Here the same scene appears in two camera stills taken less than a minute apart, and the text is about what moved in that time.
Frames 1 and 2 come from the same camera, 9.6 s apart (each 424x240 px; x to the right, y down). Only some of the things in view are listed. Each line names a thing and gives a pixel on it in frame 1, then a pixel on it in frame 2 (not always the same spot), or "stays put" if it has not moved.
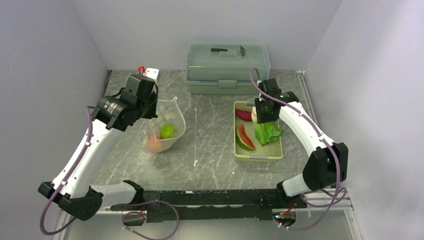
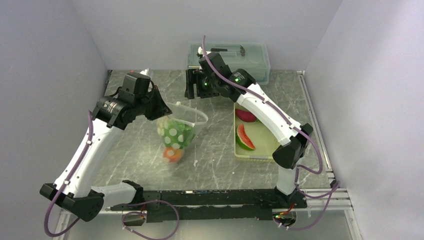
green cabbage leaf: x=267 y=132 -> x=176 y=134
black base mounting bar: x=244 y=204 stays put
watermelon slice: x=243 y=139 stays put
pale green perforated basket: x=272 y=150 stays put
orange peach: x=155 y=144 -> x=173 y=154
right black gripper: x=262 y=118 -> x=194 y=76
